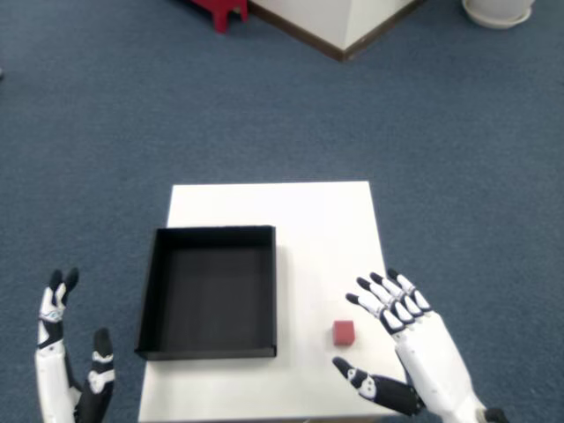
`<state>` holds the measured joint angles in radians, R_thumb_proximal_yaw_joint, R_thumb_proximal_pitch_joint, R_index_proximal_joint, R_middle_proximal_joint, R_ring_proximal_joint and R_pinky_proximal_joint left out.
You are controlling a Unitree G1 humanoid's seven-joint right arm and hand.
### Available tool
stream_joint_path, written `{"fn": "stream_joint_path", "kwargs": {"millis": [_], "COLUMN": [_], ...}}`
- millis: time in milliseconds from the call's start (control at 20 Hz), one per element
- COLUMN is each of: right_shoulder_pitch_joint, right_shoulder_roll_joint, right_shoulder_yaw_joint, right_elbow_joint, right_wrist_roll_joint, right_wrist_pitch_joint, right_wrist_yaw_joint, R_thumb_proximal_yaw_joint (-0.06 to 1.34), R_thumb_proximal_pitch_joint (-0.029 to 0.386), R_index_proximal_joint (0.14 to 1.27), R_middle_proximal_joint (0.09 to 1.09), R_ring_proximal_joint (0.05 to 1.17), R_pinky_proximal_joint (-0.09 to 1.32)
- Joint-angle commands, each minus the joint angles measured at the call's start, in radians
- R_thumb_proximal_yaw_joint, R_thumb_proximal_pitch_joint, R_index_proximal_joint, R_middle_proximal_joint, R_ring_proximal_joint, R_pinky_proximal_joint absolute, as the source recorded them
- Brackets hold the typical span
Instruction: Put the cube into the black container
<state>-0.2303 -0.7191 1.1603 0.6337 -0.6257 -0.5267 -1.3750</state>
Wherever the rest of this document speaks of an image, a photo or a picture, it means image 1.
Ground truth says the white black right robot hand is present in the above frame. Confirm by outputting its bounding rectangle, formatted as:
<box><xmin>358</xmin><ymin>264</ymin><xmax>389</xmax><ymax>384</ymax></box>
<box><xmin>331</xmin><ymin>268</ymin><xmax>486</xmax><ymax>423</ymax></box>

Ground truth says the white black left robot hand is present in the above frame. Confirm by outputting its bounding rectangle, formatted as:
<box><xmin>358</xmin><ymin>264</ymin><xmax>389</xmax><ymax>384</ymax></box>
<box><xmin>33</xmin><ymin>267</ymin><xmax>118</xmax><ymax>423</ymax></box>

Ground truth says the red cube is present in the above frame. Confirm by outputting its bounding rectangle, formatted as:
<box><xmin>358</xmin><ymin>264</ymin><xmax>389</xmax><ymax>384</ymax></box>
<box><xmin>331</xmin><ymin>320</ymin><xmax>356</xmax><ymax>347</ymax></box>

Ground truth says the black open box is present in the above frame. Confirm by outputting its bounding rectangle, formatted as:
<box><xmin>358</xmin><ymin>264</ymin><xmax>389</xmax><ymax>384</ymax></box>
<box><xmin>134</xmin><ymin>225</ymin><xmax>278</xmax><ymax>361</ymax></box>

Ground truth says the white square table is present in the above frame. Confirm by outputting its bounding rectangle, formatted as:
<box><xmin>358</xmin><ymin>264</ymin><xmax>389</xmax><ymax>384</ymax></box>
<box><xmin>137</xmin><ymin>181</ymin><xmax>411</xmax><ymax>423</ymax></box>

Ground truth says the white pot saucer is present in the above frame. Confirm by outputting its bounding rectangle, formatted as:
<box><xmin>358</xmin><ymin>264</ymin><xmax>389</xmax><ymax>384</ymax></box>
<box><xmin>461</xmin><ymin>0</ymin><xmax>533</xmax><ymax>30</ymax></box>

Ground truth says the white pillar brown baseboard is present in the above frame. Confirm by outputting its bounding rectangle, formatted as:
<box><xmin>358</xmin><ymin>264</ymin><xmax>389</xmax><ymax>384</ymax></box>
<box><xmin>246</xmin><ymin>0</ymin><xmax>431</xmax><ymax>63</ymax></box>

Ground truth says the white plant pot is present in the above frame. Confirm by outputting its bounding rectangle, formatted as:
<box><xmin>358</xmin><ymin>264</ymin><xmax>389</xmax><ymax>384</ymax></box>
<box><xmin>462</xmin><ymin>0</ymin><xmax>537</xmax><ymax>18</ymax></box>

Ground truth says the red plastic stool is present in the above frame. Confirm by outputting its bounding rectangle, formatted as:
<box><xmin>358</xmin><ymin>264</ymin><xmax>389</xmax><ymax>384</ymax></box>
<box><xmin>189</xmin><ymin>0</ymin><xmax>249</xmax><ymax>34</ymax></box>

